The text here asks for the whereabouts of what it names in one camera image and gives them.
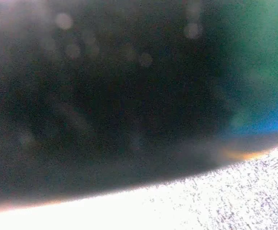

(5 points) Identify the blue metal shelf rack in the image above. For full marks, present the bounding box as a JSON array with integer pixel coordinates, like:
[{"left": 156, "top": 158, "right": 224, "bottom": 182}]
[{"left": 225, "top": 106, "right": 278, "bottom": 136}]

